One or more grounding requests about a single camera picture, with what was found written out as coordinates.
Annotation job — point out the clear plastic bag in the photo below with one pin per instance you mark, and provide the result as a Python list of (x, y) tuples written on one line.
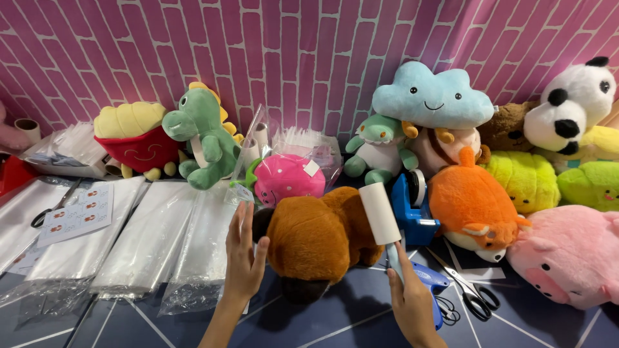
[(290, 145)]

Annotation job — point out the person's right hand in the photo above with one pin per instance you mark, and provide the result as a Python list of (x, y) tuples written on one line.
[(413, 304)]

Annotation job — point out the box of clear bags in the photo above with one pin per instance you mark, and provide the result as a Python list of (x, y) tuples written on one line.
[(67, 150)]

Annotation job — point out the red french fries plush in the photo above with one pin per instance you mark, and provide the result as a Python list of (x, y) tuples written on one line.
[(135, 140)]

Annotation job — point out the pink pig plush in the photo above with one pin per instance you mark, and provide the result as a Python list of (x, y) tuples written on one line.
[(570, 251)]

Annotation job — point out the black and white panda plush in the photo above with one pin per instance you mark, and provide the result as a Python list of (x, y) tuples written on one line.
[(570, 104)]

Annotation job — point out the bright green plush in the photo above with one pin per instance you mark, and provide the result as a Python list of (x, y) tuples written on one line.
[(590, 186)]

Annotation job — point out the blue tagging gun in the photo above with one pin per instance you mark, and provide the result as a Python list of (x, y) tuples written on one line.
[(430, 280)]

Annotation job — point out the stack of clear plastic bags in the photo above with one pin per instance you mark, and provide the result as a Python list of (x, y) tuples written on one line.
[(72, 261), (145, 241), (203, 251), (24, 212)]

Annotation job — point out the dark brown bear plush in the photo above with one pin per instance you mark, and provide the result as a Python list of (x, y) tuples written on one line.
[(503, 128)]

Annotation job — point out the green crocodile plush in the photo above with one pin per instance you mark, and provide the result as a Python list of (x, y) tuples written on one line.
[(379, 150)]

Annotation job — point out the blue cloud plush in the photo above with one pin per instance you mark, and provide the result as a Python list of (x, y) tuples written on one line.
[(430, 99)]

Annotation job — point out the blue tape dispenser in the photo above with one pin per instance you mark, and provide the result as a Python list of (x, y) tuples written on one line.
[(411, 217)]

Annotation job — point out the pink strawberry plush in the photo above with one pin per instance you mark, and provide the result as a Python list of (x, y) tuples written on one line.
[(287, 181)]

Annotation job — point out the brown plush toy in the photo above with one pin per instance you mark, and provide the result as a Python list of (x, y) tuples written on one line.
[(314, 237)]

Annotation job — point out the clear tape roll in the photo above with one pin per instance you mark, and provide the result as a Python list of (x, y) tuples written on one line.
[(418, 186)]

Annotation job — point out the bundle of small clear bags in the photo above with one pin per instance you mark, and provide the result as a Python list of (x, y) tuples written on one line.
[(304, 138)]

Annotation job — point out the orange fox plush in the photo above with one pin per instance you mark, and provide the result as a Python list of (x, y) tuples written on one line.
[(469, 203)]

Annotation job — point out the person's left hand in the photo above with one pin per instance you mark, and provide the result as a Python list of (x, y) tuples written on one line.
[(242, 270)]

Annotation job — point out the yellow-green caterpillar plush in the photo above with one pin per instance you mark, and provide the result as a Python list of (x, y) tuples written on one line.
[(524, 181)]

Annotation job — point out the green dinosaur plush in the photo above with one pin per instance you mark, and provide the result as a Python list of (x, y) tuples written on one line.
[(205, 130)]

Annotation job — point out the white sticker sheet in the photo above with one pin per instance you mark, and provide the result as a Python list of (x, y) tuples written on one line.
[(77, 215), (26, 261)]

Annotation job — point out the yellow plush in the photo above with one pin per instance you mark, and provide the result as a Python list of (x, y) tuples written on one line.
[(602, 142)]

